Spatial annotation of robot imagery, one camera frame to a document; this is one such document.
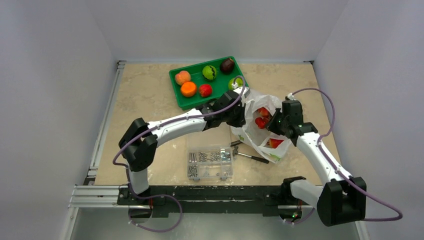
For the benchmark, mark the clear plastic screw box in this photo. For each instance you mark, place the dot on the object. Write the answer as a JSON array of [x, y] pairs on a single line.
[[209, 157]]

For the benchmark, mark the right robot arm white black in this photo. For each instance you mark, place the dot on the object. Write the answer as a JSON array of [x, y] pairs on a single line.
[[341, 197]]

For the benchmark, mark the green plastic tray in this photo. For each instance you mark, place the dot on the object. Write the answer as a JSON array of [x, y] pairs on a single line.
[[219, 85]]

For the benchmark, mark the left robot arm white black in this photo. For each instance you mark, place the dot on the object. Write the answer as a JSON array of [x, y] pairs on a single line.
[[139, 143]]

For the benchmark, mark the small black-handled hammer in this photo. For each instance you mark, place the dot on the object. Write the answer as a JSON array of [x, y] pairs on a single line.
[[256, 158]]

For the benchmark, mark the fake red apple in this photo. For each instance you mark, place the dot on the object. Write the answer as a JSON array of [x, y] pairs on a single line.
[[205, 90]]

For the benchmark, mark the fake green apple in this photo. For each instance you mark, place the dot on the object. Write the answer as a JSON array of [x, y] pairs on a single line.
[[235, 83]]

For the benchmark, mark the black base bar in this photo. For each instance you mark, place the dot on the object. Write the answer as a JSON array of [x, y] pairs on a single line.
[[268, 201]]

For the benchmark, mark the fake dark red fruit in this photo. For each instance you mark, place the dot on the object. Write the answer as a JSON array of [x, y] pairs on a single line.
[[227, 66]]

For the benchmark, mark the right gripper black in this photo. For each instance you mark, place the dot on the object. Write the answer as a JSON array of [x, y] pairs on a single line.
[[276, 119]]

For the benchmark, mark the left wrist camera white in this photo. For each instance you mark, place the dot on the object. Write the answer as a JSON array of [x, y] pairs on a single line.
[[245, 92]]

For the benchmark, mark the fake green cracked fruit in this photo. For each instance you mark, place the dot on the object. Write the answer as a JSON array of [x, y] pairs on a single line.
[[209, 73]]

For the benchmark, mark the fake orange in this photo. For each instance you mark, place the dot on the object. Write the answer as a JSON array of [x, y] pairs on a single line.
[[188, 89]]

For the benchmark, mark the white plastic bag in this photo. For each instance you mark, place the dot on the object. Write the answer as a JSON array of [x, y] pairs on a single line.
[[257, 138]]

